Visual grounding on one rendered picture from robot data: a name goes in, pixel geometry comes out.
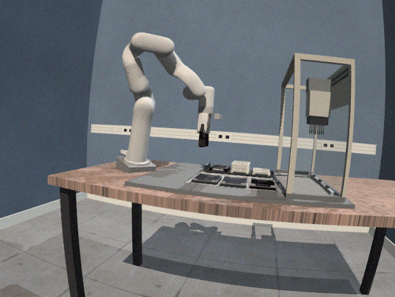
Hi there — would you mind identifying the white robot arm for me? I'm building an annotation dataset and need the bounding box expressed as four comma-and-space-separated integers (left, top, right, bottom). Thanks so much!
121, 33, 223, 166

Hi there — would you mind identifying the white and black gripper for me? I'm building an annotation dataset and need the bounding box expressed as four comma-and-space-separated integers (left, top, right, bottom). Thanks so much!
197, 112, 212, 147

